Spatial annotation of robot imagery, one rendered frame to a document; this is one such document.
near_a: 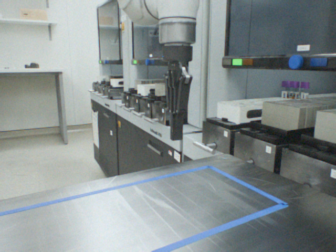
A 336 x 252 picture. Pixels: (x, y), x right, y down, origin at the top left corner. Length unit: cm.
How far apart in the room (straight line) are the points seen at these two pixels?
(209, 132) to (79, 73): 347
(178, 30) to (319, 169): 41
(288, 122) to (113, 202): 48
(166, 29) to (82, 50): 355
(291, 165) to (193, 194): 31
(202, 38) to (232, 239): 82
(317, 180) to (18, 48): 389
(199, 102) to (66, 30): 332
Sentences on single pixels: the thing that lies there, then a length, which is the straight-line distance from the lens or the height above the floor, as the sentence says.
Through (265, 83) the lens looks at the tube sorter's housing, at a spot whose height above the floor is 91.
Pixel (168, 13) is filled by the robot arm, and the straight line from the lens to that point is 68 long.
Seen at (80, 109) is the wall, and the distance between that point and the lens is 423.
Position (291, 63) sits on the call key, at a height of 98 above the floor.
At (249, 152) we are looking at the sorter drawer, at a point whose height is 77.
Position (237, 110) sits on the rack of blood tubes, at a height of 85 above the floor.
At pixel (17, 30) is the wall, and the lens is 416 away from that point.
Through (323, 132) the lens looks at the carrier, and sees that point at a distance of 66.
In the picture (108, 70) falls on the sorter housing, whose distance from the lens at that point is 251.
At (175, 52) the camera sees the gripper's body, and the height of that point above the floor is 100.
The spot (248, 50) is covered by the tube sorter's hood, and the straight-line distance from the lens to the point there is 81.
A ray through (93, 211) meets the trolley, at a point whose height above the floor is 82.
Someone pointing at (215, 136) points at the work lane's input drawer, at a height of 78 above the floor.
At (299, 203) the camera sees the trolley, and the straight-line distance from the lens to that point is 37.
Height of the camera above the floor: 98
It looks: 13 degrees down
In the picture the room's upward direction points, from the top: straight up
